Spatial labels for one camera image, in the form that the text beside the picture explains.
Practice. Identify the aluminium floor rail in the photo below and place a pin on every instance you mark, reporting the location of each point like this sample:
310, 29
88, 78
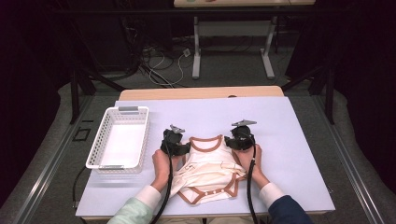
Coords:
46, 174
351, 174

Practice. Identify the black metal stand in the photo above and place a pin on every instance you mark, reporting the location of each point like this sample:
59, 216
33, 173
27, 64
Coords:
329, 93
74, 93

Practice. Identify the white power adapter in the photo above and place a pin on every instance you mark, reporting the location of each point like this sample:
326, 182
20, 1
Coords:
186, 52

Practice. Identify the brown table grommet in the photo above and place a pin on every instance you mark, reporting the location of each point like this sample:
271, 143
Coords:
232, 96

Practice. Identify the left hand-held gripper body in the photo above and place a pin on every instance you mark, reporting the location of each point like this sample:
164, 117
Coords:
171, 143

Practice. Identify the wooden table with white legs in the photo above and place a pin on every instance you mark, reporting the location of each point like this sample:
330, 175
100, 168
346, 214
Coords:
233, 3

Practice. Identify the white perforated plastic basket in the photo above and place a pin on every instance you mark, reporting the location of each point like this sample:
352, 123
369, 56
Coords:
124, 146

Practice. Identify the black floor socket frame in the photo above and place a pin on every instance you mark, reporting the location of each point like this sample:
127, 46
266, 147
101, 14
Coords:
74, 134

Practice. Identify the person's left hand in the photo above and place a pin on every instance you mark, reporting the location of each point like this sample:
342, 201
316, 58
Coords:
162, 169

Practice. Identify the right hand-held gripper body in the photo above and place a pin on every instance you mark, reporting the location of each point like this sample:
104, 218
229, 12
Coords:
244, 138

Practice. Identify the cream baby bodysuit brown trim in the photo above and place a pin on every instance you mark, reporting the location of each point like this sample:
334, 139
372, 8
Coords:
208, 168

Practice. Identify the person's right hand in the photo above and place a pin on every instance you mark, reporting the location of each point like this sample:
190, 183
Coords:
256, 172

